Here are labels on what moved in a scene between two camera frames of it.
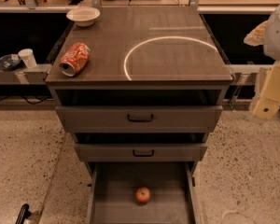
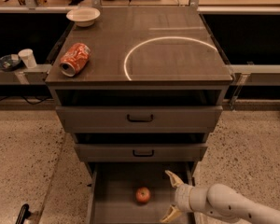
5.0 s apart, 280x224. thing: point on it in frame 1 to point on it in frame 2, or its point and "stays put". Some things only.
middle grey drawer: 141,147 stays put
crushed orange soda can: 74,59 stays put
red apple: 143,195 stays put
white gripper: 278,35 to 181,197
